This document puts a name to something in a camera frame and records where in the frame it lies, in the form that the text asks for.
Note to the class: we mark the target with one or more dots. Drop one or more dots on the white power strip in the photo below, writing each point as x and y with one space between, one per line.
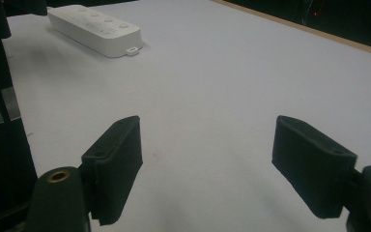
96 29

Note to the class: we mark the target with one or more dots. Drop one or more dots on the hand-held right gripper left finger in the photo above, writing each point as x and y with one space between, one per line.
114 167

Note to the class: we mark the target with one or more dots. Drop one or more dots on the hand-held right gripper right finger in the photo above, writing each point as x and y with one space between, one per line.
312 167

